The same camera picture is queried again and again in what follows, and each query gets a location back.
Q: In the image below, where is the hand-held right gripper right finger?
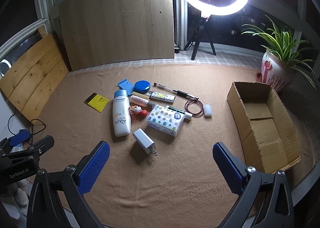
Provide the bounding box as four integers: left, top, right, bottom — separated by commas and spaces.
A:
212, 142, 295, 228

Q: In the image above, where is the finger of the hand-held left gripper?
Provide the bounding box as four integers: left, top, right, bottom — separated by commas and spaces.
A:
0, 129, 31, 153
5, 135, 55, 162

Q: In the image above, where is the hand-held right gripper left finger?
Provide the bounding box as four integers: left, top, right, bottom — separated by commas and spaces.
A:
26, 141, 110, 228

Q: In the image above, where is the cardboard box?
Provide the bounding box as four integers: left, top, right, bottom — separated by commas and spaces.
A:
227, 81, 302, 174

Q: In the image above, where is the white charger plug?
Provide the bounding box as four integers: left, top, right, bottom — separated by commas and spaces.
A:
132, 128, 158, 157

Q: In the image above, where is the white sunscreen bottle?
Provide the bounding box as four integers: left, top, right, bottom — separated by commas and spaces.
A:
110, 90, 132, 137

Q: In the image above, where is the white translucent cap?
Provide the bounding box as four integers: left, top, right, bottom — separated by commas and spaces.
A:
203, 103, 213, 118

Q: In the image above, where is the small doll toy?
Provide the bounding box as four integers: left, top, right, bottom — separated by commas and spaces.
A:
129, 104, 148, 121

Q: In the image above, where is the green white stick tube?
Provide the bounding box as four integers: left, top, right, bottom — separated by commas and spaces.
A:
166, 105, 192, 121

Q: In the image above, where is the blue round lid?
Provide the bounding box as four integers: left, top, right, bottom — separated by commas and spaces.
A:
134, 80, 151, 93

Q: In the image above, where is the yellow card packet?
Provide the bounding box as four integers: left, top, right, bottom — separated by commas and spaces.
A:
84, 93, 109, 113

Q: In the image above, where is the pine plank panel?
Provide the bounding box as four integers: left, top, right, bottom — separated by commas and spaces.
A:
0, 33, 70, 120

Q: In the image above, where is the pink bottle grey cap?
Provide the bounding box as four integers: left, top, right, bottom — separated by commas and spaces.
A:
129, 95, 156, 109

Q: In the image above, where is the patterned tissue pack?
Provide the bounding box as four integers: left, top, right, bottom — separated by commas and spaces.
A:
146, 104, 186, 137

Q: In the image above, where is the clear black pen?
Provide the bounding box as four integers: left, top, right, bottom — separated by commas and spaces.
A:
153, 82, 199, 100

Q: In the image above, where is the patterned white tube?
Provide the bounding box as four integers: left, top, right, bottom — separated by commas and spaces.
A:
147, 91, 176, 102

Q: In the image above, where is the white red flower pot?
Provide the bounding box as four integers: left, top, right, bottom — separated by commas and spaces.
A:
261, 51, 297, 93

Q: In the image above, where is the checkered cloth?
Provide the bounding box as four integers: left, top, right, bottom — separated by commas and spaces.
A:
67, 51, 265, 73

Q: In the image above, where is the green spider plant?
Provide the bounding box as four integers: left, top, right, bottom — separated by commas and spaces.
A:
241, 15, 317, 89

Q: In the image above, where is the large wooden board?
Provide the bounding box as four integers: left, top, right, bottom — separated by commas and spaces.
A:
58, 0, 175, 71

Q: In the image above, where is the thin black cable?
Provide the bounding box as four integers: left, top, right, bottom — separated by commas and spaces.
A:
7, 114, 47, 141

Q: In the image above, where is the purple cable loop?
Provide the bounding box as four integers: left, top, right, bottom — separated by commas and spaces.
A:
185, 100, 204, 118

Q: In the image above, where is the blue plastic bracket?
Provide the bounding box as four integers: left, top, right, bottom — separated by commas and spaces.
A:
118, 79, 137, 92

